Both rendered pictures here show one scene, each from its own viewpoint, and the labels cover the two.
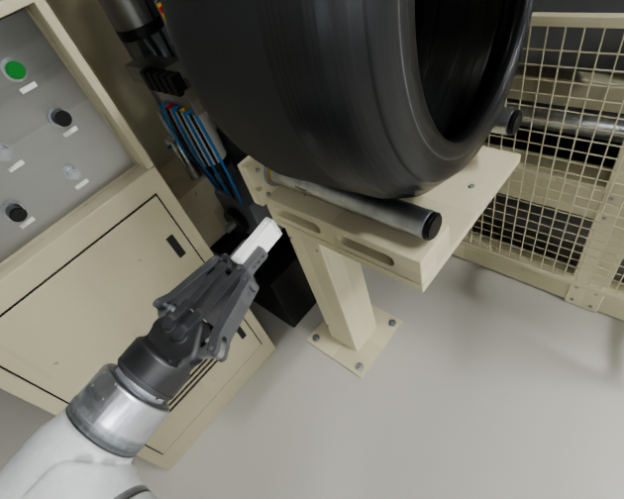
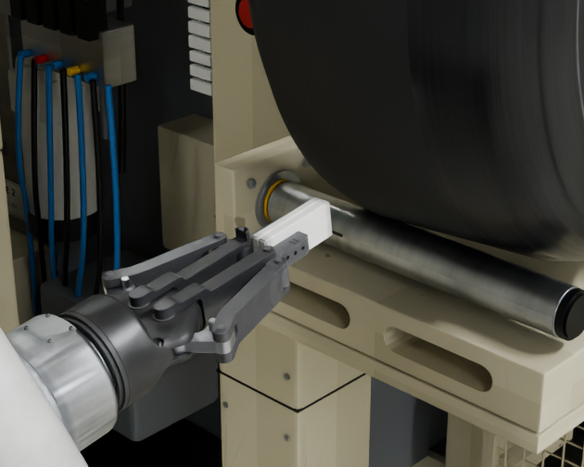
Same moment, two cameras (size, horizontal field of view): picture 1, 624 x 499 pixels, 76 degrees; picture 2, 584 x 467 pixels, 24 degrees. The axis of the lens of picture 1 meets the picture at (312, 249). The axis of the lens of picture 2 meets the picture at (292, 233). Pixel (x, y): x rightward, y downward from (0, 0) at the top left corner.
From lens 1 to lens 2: 0.59 m
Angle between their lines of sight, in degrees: 23
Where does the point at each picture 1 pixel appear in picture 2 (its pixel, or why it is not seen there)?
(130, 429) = (79, 398)
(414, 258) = (534, 367)
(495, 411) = not seen: outside the picture
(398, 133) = (556, 97)
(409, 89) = (580, 44)
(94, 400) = (37, 340)
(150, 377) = (120, 340)
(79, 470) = not seen: hidden behind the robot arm
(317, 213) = (352, 283)
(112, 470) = not seen: hidden behind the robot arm
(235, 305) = (261, 287)
